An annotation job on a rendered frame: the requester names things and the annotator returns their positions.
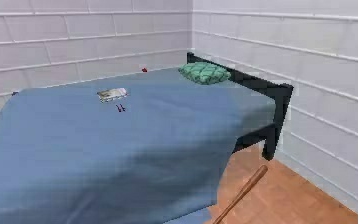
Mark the green quilted pillow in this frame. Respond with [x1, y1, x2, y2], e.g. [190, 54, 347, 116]
[177, 61, 232, 86]

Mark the pale book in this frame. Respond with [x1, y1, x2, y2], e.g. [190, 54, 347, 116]
[96, 87, 128, 104]

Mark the wooden baseball bat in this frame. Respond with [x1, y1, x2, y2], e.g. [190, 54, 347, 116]
[212, 164, 269, 224]

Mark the blue bed with black frame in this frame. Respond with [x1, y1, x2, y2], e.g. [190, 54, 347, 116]
[0, 52, 295, 224]

